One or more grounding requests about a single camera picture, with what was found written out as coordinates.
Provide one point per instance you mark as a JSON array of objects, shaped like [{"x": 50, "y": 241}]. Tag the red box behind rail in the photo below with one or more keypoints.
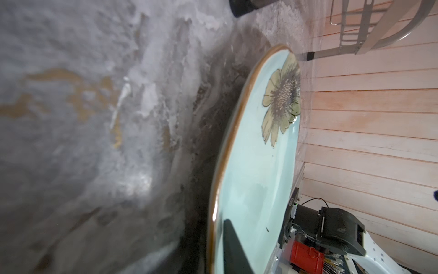
[{"x": 307, "y": 258}]

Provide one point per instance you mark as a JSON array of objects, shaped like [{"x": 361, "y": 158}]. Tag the light green flower plate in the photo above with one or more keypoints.
[{"x": 254, "y": 173}]

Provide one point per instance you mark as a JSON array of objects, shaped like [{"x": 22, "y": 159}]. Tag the stainless steel dish rack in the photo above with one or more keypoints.
[{"x": 361, "y": 31}]

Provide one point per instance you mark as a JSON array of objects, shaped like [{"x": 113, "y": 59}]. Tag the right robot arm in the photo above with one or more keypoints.
[{"x": 340, "y": 232}]

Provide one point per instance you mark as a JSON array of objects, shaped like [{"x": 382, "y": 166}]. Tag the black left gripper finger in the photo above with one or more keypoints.
[{"x": 235, "y": 260}]

